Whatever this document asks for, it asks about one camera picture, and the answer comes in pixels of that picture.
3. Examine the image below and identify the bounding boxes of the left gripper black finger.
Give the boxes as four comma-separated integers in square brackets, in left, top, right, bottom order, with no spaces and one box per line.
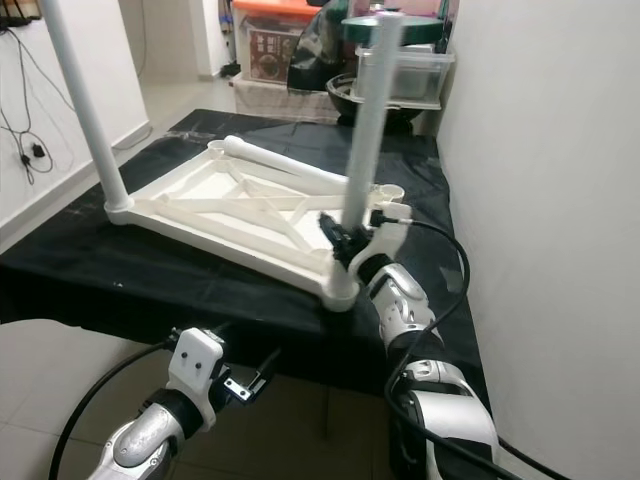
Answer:
[249,349,282,397]

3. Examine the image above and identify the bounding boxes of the white plastic children table top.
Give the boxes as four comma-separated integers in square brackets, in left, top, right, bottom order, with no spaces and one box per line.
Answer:
[105,140,407,309]

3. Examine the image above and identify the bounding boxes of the black tablecloth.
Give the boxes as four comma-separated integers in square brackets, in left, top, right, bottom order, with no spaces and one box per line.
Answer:
[0,108,496,441]

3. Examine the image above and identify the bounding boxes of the black round basin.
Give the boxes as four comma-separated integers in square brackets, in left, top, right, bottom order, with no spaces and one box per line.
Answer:
[325,75,441,131]

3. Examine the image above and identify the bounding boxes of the patterned beige bench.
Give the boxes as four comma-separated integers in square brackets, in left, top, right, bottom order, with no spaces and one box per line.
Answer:
[230,75,336,119]

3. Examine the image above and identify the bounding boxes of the black plastic bag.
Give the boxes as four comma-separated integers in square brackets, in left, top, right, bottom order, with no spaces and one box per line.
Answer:
[285,0,351,93]

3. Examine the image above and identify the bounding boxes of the clear plastic storage box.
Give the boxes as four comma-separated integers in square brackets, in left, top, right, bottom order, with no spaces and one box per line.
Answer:
[352,45,456,106]

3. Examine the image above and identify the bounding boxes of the storage box with orange lid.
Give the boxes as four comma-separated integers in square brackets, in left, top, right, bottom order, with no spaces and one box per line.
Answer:
[230,0,306,83]

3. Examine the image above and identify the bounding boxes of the dark green round lid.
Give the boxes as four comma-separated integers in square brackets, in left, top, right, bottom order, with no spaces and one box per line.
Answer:
[340,12,446,46]

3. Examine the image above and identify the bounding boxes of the pink storage box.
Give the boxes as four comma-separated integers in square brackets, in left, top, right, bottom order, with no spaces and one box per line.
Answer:
[405,0,457,21]

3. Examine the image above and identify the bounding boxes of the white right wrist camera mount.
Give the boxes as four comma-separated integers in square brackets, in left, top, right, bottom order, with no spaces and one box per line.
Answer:
[355,203,413,273]

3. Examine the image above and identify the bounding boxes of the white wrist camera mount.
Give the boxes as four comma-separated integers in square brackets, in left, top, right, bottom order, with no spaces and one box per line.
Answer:
[165,327,227,411]
[355,203,413,273]

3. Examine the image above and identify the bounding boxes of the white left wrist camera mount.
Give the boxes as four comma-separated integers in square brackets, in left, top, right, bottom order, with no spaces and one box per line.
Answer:
[165,327,227,411]

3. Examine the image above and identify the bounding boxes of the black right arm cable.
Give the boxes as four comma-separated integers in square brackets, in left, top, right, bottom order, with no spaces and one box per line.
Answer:
[370,205,571,480]

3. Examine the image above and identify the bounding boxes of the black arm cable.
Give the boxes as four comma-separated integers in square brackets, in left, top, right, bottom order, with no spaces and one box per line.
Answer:
[370,205,571,480]
[50,338,176,480]

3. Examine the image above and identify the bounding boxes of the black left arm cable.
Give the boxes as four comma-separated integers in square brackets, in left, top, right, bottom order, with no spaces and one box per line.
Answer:
[50,338,176,480]

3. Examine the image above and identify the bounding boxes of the black wall cable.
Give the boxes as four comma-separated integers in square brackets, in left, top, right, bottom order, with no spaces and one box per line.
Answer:
[0,25,151,183]

